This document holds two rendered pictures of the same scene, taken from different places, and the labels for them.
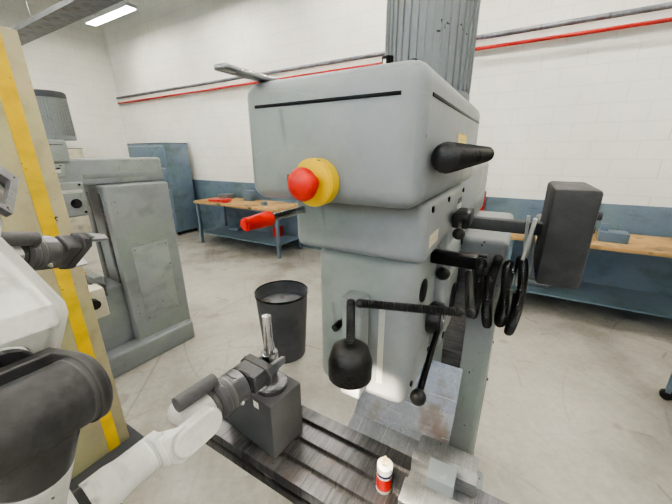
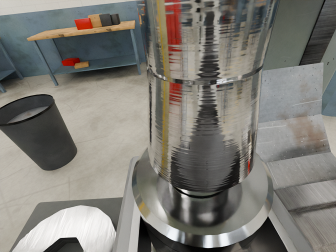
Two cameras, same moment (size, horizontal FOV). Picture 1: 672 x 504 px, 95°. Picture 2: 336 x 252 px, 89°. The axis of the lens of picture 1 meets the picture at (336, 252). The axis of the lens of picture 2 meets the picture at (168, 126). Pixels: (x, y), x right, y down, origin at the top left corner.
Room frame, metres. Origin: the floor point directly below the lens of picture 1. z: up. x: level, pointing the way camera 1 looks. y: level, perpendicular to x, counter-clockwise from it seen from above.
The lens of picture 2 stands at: (0.71, 0.22, 1.32)
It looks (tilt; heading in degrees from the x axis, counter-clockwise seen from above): 38 degrees down; 326
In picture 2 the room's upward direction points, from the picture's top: 6 degrees counter-clockwise
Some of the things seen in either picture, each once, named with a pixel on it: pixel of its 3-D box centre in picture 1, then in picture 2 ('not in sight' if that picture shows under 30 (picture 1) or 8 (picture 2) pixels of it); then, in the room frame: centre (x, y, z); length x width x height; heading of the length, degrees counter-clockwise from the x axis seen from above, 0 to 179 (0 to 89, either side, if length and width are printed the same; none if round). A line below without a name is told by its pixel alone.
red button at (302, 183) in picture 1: (305, 184); not in sight; (0.38, 0.04, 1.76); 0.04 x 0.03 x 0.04; 60
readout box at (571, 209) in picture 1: (565, 231); not in sight; (0.69, -0.53, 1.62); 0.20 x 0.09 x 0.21; 150
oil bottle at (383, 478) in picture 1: (384, 472); not in sight; (0.58, -0.12, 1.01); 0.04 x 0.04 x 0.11
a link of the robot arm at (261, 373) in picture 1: (244, 380); not in sight; (0.66, 0.24, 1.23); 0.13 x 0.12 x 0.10; 56
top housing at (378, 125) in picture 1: (387, 143); not in sight; (0.61, -0.10, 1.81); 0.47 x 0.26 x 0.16; 150
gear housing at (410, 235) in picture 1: (389, 210); not in sight; (0.64, -0.11, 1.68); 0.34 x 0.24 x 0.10; 150
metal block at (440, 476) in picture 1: (440, 481); not in sight; (0.51, -0.24, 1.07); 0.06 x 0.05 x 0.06; 61
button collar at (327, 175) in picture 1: (315, 182); not in sight; (0.40, 0.03, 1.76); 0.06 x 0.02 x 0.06; 60
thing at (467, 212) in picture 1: (458, 222); not in sight; (0.59, -0.24, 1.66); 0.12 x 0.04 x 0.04; 150
